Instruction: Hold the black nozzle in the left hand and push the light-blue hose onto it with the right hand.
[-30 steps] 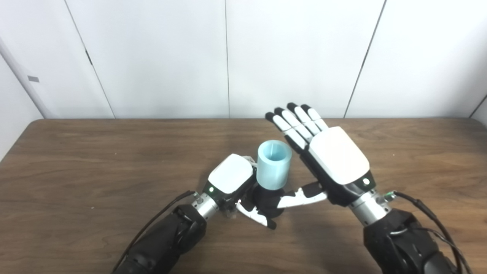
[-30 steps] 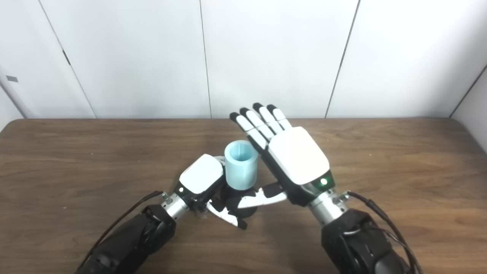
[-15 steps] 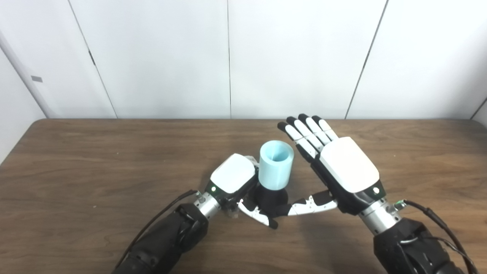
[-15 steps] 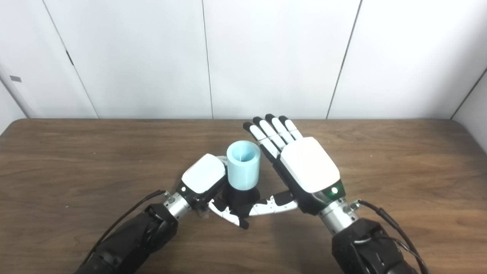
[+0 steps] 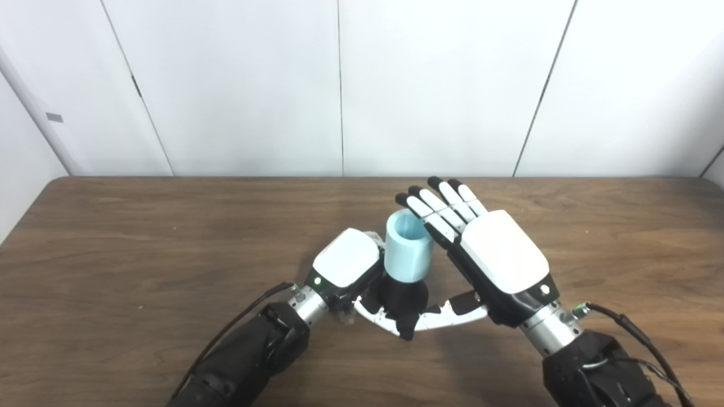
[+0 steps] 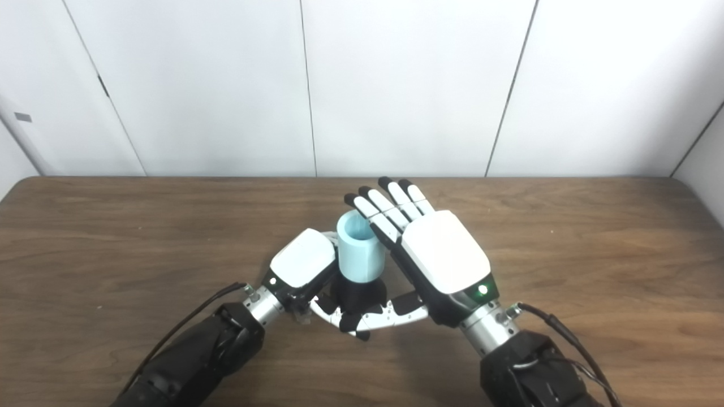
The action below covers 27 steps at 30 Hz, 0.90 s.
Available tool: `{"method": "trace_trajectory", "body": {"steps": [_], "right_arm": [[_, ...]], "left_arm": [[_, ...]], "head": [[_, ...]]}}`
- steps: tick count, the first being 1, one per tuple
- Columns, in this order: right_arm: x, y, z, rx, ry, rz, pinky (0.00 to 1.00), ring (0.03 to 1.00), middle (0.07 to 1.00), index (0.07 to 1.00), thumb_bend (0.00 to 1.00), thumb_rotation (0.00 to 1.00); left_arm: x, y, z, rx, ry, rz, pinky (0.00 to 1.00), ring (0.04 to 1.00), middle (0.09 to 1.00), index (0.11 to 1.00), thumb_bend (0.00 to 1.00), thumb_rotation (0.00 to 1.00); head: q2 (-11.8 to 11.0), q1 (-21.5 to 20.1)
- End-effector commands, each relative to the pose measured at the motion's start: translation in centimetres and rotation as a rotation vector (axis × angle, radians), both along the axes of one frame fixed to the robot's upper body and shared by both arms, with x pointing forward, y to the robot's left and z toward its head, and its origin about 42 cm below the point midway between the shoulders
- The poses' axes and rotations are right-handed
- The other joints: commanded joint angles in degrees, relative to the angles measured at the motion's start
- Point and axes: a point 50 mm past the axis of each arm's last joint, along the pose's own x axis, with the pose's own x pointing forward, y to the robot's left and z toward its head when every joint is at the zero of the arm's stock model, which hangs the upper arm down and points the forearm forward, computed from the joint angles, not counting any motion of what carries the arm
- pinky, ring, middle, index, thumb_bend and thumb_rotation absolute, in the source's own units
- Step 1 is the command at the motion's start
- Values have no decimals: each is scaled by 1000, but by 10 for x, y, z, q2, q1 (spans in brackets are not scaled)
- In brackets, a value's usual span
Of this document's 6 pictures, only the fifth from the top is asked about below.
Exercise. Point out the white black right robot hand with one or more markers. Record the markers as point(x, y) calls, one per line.
point(503, 254)

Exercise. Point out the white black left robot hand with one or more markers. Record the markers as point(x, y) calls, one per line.
point(345, 260)

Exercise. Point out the light blue cylinder cup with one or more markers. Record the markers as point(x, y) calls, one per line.
point(407, 249)

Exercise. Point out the black funnel-shaped nozzle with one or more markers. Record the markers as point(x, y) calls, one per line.
point(401, 302)

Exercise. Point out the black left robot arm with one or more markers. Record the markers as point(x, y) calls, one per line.
point(249, 362)

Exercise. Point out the black panel hinge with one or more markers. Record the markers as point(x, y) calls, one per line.
point(136, 86)

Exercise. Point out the grey wall label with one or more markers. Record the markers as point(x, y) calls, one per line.
point(54, 117)

